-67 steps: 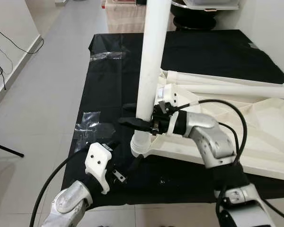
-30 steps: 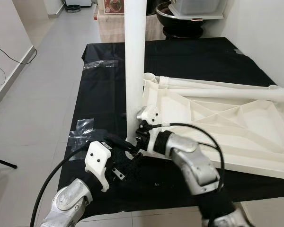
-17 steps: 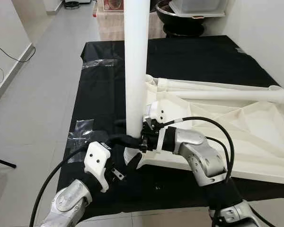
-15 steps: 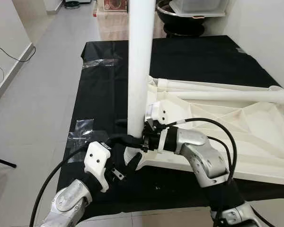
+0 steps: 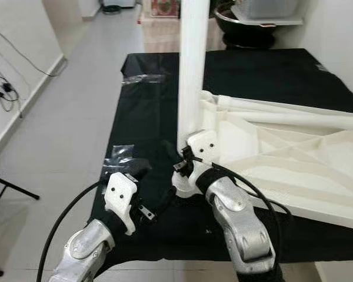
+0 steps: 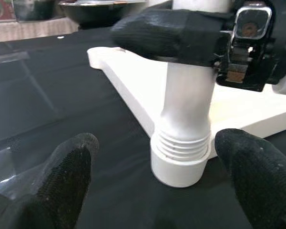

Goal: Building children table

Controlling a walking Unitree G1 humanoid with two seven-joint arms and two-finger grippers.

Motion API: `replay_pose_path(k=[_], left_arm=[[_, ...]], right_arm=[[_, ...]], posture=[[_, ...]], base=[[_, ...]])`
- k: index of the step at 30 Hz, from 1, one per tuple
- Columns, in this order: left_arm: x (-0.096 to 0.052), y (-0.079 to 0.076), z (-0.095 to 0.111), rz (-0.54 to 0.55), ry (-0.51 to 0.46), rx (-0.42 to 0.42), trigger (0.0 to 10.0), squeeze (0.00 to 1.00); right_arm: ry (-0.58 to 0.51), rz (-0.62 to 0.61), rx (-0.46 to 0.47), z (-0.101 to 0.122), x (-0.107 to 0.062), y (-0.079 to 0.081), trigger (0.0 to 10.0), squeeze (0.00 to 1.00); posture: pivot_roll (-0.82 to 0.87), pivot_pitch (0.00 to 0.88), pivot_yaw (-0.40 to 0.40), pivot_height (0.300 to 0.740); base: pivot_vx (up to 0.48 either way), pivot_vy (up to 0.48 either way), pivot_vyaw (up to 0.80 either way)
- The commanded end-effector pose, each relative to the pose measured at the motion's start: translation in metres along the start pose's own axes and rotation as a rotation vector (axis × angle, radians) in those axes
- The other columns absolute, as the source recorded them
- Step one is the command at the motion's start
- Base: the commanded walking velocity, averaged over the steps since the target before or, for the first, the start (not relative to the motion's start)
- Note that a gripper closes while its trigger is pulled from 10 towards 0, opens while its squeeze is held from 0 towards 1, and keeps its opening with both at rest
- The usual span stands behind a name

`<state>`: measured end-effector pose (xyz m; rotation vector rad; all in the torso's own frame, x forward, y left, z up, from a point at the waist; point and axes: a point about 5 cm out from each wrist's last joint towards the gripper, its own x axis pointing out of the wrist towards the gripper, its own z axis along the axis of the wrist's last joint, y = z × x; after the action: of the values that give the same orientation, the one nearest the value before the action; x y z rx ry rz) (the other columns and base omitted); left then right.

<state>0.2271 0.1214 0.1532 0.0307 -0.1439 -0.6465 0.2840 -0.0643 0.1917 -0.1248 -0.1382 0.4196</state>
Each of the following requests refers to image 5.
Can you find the black round basin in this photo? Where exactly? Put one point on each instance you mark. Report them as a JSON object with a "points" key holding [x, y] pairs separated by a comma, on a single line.
{"points": [[244, 29]]}

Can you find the black folding chair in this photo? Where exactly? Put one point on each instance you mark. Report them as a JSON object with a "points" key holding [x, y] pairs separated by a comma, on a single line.
{"points": [[15, 189]]}

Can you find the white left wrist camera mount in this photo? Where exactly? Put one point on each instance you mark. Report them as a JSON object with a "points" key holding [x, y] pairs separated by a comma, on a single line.
{"points": [[119, 197]]}

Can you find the small grey tape strip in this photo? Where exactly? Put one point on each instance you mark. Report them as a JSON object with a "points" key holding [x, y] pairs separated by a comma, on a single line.
{"points": [[323, 67]]}

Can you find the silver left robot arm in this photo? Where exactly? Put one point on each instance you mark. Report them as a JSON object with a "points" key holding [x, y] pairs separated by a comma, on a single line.
{"points": [[82, 249]]}

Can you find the clear plastic bag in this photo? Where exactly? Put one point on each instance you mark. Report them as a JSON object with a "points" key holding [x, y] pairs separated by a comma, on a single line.
{"points": [[142, 79]]}

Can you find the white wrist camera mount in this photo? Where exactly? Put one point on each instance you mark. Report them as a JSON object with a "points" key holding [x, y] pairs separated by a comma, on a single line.
{"points": [[203, 144], [119, 197]]}

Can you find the black tablecloth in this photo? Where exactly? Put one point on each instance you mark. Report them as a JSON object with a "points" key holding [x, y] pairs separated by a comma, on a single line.
{"points": [[147, 117]]}

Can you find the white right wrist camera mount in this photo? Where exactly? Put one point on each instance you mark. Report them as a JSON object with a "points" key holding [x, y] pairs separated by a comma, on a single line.
{"points": [[203, 144]]}

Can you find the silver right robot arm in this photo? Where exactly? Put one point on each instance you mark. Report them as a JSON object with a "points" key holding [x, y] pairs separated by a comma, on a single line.
{"points": [[241, 223]]}

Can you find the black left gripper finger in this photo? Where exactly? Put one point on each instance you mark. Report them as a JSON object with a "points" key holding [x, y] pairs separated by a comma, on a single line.
{"points": [[165, 201], [138, 170]]}

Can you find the red printed carton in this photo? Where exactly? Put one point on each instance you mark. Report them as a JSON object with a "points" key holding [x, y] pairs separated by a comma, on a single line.
{"points": [[165, 7]]}

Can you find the clear tape patch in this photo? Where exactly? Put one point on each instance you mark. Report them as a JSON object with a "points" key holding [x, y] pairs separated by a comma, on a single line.
{"points": [[120, 155]]}

